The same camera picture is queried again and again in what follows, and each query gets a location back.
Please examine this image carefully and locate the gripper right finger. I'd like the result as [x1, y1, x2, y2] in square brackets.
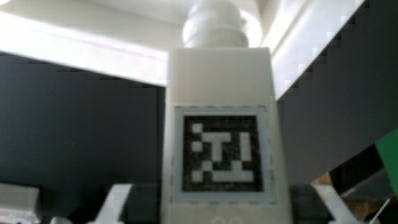
[312, 184, 362, 224]

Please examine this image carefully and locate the white leg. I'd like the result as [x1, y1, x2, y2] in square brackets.
[159, 0, 292, 224]

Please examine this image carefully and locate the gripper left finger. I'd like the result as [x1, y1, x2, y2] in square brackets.
[86, 184, 132, 224]

